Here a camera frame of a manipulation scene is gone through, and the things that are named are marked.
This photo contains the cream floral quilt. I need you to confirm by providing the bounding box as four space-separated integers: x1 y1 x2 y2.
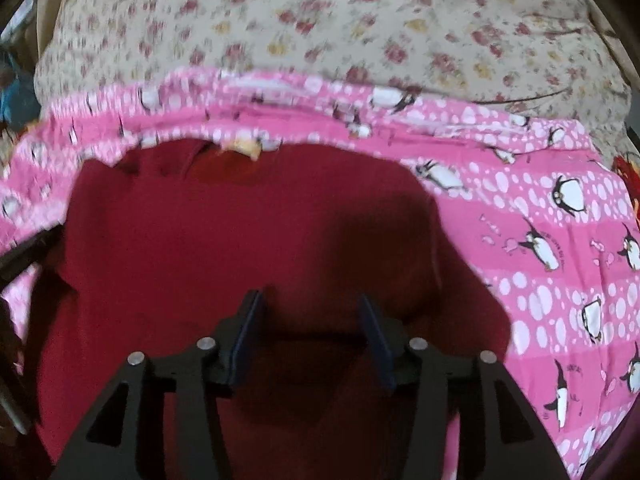
32 0 633 161

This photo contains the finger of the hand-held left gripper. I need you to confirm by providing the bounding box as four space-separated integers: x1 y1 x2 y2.
0 227 66 287
0 370 33 436

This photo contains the red patterned cloth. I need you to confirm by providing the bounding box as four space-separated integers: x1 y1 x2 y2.
612 154 640 221

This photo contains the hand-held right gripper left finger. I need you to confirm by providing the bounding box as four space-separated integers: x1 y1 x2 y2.
50 289 266 480

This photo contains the blue plastic bag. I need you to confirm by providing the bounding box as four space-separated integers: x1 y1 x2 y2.
0 47 38 126

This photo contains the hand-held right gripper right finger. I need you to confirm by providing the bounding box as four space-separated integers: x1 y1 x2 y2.
357 292 571 480

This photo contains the pink penguin print blanket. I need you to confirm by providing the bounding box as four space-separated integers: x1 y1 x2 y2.
0 67 640 480

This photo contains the dark red garment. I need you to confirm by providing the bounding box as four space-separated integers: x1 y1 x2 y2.
25 137 512 480

